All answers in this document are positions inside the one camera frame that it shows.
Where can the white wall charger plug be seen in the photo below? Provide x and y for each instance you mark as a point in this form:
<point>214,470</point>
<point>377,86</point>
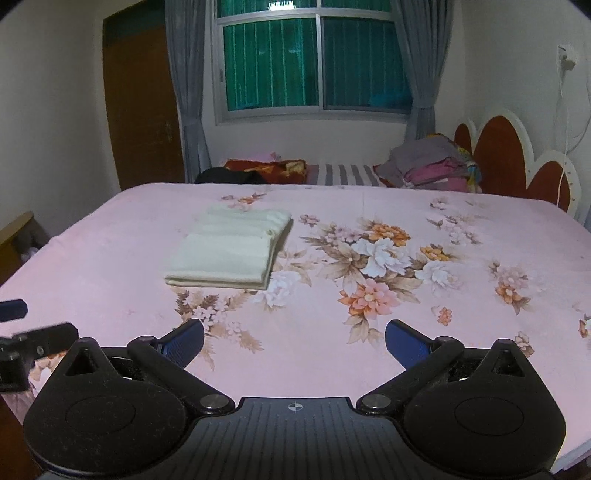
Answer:
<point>567,57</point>

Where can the grey left curtain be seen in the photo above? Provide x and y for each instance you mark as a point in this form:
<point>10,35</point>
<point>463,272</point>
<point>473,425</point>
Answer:
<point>185,35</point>

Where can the pink floral bed sheet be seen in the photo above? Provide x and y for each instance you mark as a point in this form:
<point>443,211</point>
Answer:
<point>473,267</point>

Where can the brown wooden door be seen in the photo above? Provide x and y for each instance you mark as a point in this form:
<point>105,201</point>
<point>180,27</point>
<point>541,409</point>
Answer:
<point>139,97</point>

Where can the red white headboard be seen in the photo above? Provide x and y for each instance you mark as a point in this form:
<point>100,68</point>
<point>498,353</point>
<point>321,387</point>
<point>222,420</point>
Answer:
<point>502,149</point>

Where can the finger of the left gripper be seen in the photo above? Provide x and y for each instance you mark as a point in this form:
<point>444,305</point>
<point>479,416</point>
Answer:
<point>45,341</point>
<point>11,310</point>

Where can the grey right curtain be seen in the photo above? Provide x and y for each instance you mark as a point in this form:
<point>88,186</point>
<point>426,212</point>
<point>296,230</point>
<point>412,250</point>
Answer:
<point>424,31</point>

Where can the grey curtain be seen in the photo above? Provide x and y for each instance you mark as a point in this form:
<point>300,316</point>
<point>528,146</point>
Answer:
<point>185,35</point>
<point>424,31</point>

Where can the cream white cloth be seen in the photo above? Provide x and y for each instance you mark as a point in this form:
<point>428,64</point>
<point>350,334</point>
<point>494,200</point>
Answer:
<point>229,248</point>

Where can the green glass window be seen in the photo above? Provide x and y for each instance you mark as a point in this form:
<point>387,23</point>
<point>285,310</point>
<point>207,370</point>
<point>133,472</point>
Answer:
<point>307,58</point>

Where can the pile of folded clothes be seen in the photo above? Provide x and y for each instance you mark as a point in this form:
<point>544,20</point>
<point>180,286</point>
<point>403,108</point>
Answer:
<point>431,163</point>

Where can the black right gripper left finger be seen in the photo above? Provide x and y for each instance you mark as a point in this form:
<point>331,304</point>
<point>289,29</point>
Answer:
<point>164,361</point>

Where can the grey striped pillow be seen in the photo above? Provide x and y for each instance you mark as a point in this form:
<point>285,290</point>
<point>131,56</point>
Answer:
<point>331,174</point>

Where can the red orange floral blanket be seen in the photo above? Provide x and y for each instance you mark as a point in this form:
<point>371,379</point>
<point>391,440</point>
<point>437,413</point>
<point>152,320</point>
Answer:
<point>269,172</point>

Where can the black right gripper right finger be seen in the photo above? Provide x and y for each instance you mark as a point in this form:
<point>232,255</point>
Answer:
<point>424,360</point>

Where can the black cloth on bed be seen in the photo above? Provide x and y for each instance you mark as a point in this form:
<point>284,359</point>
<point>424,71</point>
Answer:
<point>221,175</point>

